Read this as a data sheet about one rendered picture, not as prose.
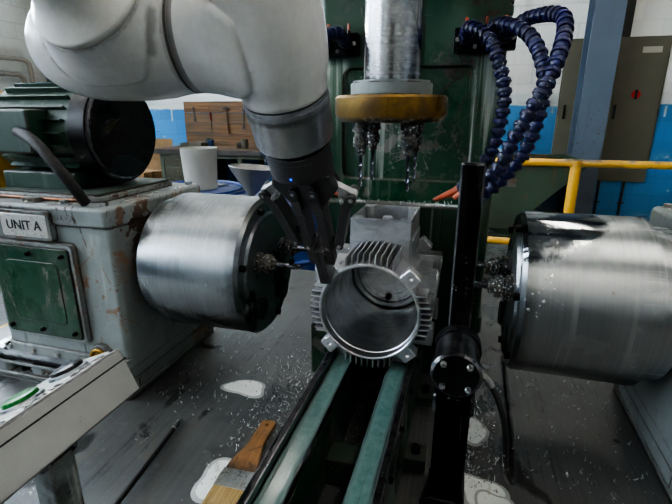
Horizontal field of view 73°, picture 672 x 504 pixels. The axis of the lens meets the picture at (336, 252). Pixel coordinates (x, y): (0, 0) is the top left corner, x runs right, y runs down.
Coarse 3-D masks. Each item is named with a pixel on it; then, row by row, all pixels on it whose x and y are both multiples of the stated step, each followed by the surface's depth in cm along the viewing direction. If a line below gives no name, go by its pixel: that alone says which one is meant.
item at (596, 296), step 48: (528, 240) 63; (576, 240) 61; (624, 240) 60; (528, 288) 60; (576, 288) 59; (624, 288) 57; (528, 336) 61; (576, 336) 60; (624, 336) 58; (624, 384) 64
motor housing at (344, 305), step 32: (352, 256) 68; (384, 256) 68; (416, 256) 78; (320, 288) 72; (352, 288) 87; (416, 288) 68; (320, 320) 73; (352, 320) 80; (384, 320) 84; (416, 320) 73; (352, 352) 72; (384, 352) 72
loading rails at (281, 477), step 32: (320, 384) 68; (352, 384) 77; (384, 384) 68; (416, 384) 82; (320, 416) 61; (384, 416) 61; (288, 448) 55; (320, 448) 61; (352, 448) 66; (384, 448) 55; (416, 448) 68; (256, 480) 49; (288, 480) 50; (320, 480) 62; (352, 480) 50; (384, 480) 49
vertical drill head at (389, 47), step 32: (384, 0) 65; (416, 0) 66; (384, 32) 66; (416, 32) 67; (384, 64) 68; (416, 64) 69; (352, 96) 67; (384, 96) 65; (416, 96) 65; (352, 128) 71; (416, 128) 68
